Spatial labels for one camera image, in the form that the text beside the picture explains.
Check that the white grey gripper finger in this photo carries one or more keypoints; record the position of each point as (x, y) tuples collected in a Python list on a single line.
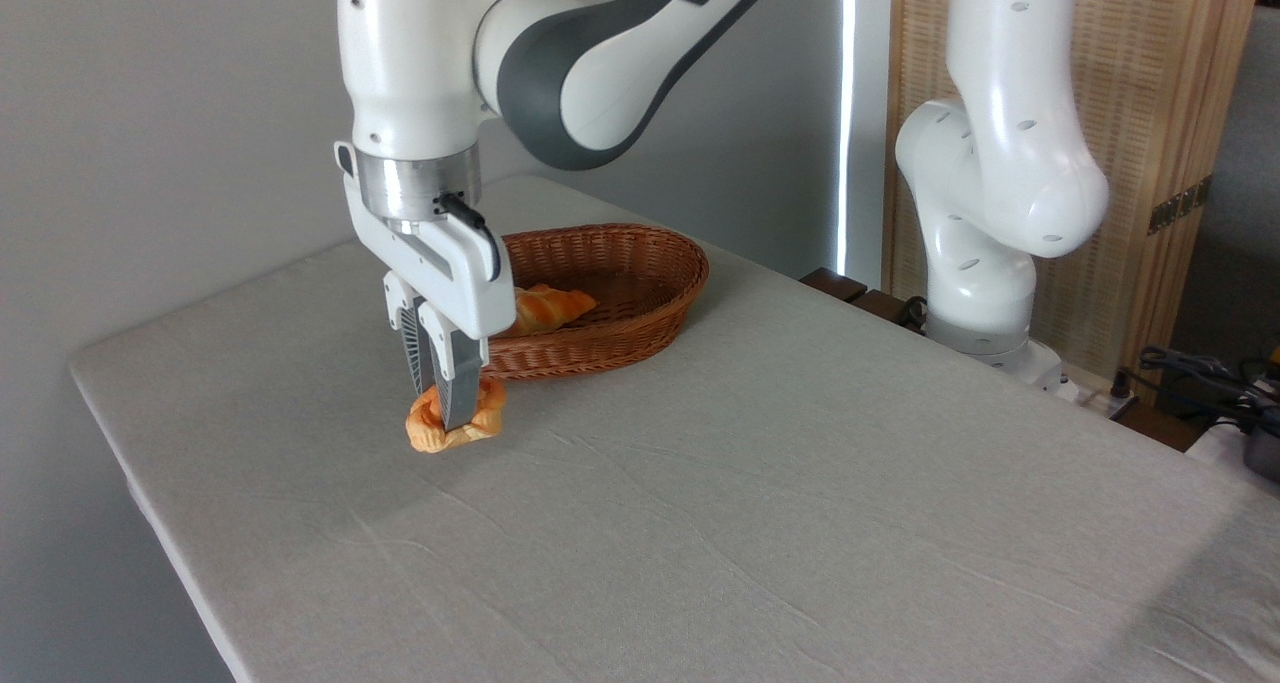
[(412, 348), (458, 373)]

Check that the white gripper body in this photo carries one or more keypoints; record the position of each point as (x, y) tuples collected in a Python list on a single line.
[(450, 273)]

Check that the round flower-shaped bread roll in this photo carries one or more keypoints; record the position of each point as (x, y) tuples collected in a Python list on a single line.
[(430, 433)]

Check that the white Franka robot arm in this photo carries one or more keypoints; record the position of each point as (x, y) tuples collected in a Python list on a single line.
[(420, 63)]

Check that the long braided bread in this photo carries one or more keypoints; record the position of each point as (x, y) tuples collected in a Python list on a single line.
[(550, 308)]

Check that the brown oval wicker basket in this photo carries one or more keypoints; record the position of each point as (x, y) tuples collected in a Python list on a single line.
[(620, 343)]

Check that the light grey tablecloth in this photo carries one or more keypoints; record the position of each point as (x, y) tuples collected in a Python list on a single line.
[(700, 513)]

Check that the dark brown wooden furniture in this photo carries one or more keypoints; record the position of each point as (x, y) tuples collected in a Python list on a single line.
[(835, 283)]

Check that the wooden woven folding screen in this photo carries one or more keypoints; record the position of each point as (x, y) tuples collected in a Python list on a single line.
[(1150, 63)]

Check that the dark metal screen hinge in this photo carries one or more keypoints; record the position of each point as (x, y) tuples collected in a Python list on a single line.
[(1180, 205)]

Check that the white window frame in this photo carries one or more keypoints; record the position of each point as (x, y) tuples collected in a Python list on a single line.
[(865, 113)]

